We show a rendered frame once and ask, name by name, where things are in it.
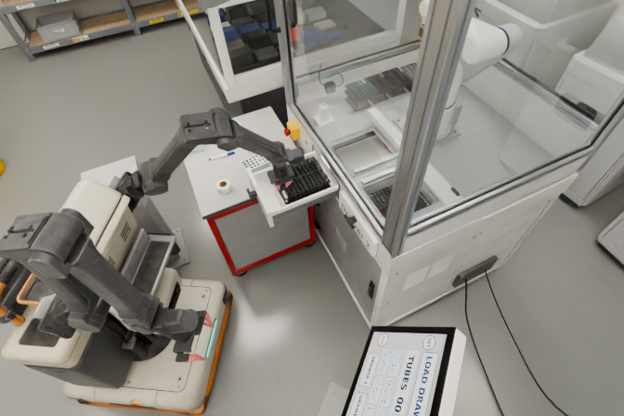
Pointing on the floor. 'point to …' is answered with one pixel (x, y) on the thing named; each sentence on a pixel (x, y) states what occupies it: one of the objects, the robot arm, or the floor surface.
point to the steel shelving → (97, 26)
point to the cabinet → (436, 278)
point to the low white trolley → (295, 235)
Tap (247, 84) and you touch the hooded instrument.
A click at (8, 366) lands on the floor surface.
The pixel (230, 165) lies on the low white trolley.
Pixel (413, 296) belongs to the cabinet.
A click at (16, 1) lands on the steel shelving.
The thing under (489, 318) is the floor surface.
